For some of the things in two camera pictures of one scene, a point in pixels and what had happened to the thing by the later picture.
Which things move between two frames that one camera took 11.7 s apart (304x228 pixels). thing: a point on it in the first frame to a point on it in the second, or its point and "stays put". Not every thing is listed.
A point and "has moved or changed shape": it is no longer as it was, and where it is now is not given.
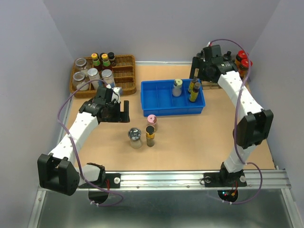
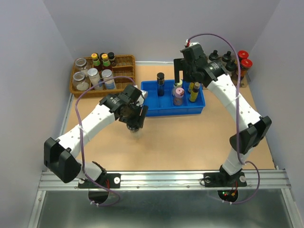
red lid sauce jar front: (243, 68) stays put
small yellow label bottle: (194, 95) stays put
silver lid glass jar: (134, 134) has moved or changed shape
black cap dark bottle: (112, 59) stays put
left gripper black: (121, 117) to (138, 120)
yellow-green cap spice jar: (177, 89) stays put
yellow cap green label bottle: (96, 61) stays put
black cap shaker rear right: (227, 57) stays put
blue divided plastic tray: (157, 99) stays put
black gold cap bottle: (150, 135) to (160, 84)
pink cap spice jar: (152, 120) to (179, 93)
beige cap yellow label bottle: (194, 80) stays put
